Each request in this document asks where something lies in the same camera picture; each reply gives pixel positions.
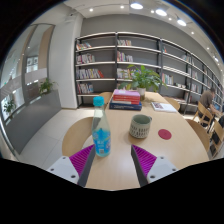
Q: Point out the grey-green patterned ceramic mug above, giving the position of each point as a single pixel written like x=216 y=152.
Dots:
x=140 y=127

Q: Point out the small leafy ledge plant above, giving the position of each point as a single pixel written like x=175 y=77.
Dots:
x=9 y=106
x=46 y=86

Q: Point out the light wooden round-back chair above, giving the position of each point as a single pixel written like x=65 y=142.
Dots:
x=106 y=96
x=173 y=102
x=76 y=135
x=200 y=133

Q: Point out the white open magazine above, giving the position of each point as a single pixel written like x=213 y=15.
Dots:
x=163 y=107

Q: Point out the green potted plant, white pot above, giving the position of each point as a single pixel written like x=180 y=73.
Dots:
x=143 y=78

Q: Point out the person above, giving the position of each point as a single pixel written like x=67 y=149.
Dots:
x=206 y=99

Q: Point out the red book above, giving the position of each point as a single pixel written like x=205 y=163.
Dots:
x=126 y=99

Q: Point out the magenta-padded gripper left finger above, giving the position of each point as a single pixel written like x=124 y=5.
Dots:
x=75 y=165

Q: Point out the pink book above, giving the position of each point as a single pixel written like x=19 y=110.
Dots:
x=126 y=93

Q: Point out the clear bottle with blue cap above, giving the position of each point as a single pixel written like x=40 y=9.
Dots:
x=101 y=133

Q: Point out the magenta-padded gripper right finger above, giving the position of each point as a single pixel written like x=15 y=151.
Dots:
x=150 y=165

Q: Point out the flat round red coaster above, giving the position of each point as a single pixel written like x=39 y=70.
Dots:
x=164 y=134

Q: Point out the grey shelf unit with books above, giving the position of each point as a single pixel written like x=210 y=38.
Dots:
x=103 y=50

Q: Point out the round ceiling lights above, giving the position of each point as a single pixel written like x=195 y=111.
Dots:
x=161 y=12

